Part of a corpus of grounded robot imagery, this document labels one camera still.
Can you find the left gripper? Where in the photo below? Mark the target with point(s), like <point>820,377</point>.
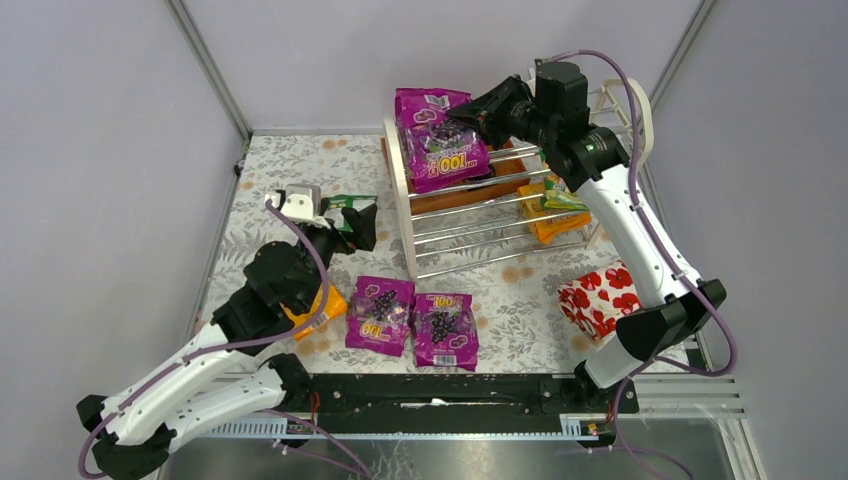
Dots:
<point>342,234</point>

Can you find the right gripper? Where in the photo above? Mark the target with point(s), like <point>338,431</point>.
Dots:
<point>499,105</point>

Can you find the purple candy bag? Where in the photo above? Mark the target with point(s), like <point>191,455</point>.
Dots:
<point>379,315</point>
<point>438,150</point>
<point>444,331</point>

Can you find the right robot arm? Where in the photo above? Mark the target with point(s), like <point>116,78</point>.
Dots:
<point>553,114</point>

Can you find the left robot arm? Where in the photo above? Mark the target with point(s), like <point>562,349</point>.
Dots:
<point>134,432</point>

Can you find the green candy bag on table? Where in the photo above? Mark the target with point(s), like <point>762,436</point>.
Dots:
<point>356,202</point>

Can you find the orange mango candy bag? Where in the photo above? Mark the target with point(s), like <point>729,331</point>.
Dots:
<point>324,311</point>

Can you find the green yellow bag on shelf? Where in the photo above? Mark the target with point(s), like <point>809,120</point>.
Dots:
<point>557,196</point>

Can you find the white metal shelf rack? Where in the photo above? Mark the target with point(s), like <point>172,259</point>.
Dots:
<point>467,237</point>

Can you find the orange bag under shelf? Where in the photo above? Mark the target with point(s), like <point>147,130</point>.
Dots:
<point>547,224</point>

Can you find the rolled dark orange sock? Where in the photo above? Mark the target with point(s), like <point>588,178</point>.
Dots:
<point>482,175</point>

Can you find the orange wooden divider tray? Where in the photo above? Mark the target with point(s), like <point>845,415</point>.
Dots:
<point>477,194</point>

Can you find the red white floral bag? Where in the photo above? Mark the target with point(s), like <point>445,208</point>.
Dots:
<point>595,301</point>

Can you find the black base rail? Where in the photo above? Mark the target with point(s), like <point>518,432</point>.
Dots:
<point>435,404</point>

